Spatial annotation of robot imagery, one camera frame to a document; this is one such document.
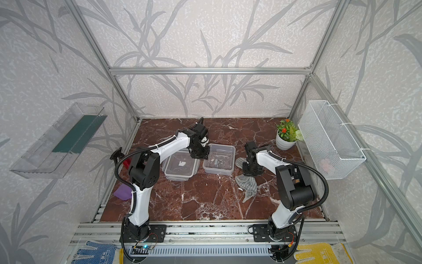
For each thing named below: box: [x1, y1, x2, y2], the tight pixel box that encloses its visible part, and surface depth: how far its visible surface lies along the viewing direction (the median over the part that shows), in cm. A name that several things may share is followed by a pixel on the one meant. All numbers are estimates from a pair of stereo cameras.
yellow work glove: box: [293, 242, 354, 264], surface depth 70 cm
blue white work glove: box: [70, 240, 119, 264], surface depth 70 cm
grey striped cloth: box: [234, 157, 258, 203], surface depth 89 cm
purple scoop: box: [113, 183, 133, 201], surface depth 87 cm
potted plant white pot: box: [275, 129, 299, 151], surface depth 99 cm
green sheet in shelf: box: [52, 114, 108, 154], surface depth 69 cm
